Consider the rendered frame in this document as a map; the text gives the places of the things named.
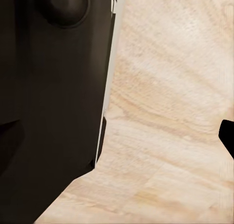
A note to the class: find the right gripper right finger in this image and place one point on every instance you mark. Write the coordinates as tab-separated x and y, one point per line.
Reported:
226	135

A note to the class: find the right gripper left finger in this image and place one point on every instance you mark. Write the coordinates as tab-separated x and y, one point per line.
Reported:
11	137

